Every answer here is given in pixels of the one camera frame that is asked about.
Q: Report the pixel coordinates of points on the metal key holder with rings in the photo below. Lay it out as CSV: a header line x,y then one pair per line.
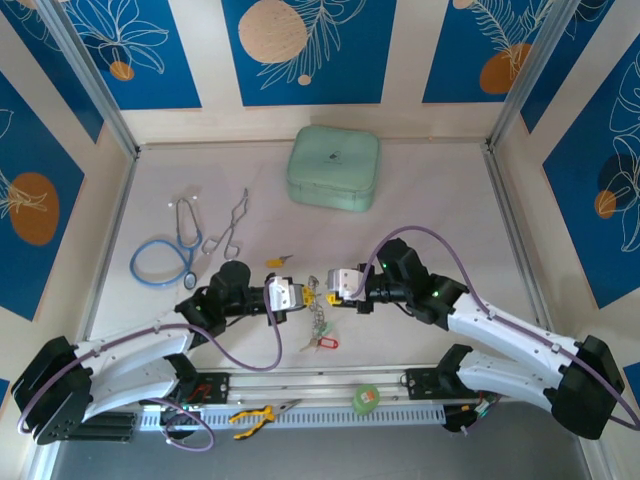
x,y
313,280

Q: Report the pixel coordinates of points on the key with red tag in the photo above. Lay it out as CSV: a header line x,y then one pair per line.
x,y
328,344

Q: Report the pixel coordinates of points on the key with yellow tag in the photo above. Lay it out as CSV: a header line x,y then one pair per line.
x,y
274,262

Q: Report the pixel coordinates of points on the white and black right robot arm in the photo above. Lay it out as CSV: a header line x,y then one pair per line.
x,y
500,330

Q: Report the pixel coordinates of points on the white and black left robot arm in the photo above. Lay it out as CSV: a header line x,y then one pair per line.
x,y
130,370

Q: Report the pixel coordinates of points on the blue stethoscope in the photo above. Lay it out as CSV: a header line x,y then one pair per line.
x,y
190,280

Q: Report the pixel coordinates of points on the green round tape roll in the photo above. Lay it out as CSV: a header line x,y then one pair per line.
x,y
366,400

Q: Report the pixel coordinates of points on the yellow and black pliers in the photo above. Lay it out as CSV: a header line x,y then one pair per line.
x,y
255,415

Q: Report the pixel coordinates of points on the mint green zip case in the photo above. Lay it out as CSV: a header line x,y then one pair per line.
x,y
332,167

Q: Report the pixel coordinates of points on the black extrusion bar stack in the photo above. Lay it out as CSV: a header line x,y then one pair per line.
x,y
115,430

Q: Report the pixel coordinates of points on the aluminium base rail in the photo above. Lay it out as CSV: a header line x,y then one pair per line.
x,y
310,382

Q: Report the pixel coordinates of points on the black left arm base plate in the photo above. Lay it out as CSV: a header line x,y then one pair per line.
x,y
217,385

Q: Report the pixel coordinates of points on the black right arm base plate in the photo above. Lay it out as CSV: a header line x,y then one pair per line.
x,y
420,382

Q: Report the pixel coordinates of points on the aluminium table side rail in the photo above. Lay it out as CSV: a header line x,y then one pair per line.
x,y
517,240
111,240

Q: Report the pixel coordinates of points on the aluminium frame post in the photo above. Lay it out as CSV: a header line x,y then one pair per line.
x,y
95,85
530,75

